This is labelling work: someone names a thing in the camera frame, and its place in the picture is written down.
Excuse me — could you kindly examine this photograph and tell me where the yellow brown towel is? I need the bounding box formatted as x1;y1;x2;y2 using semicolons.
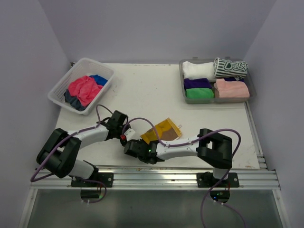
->
141;118;182;144

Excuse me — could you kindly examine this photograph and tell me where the green white striped towel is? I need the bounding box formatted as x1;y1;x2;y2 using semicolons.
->
213;57;248;80

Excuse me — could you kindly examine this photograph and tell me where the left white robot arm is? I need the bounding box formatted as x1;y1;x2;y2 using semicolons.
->
31;111;128;187

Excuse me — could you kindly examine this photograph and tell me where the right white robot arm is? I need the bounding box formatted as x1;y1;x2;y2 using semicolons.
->
123;129;240;188

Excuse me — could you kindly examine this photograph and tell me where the blue towel in basket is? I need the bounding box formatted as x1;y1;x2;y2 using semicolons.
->
90;75;108;86

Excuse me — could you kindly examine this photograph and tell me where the pink towel in basket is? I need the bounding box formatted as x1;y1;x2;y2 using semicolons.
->
68;76;103;107

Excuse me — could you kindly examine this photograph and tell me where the dark grey towel in basket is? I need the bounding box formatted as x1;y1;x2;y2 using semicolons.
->
64;89;86;111

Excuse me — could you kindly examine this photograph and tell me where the white perforated plastic basket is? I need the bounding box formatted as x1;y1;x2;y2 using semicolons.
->
48;58;115;115

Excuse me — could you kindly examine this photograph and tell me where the green rolled towel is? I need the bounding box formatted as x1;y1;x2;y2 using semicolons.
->
185;88;214;99

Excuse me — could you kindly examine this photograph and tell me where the purple rolled towel front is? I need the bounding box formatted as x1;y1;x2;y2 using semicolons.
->
184;78;212;90

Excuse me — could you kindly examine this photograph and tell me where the purple rolled towel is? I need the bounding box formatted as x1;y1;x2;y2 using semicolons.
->
224;77;244;82
184;78;212;90

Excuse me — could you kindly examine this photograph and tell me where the white rolled towel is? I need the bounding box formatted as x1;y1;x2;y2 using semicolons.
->
182;61;216;82

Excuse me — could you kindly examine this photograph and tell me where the pink rolled towel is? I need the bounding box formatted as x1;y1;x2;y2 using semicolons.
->
214;78;250;98

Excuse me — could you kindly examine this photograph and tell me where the grey plastic tray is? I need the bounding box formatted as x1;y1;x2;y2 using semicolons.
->
179;57;257;104

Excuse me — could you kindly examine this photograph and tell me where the purple rolled towel back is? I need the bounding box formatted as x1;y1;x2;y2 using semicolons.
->
224;77;244;82

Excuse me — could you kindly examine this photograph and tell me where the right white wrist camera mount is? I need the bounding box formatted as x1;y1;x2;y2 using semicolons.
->
121;128;136;142

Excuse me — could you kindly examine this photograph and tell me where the aluminium mounting rail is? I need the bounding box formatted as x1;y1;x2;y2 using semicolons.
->
30;166;278;190

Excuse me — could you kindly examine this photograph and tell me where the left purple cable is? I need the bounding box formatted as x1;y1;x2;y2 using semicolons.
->
30;104;114;204

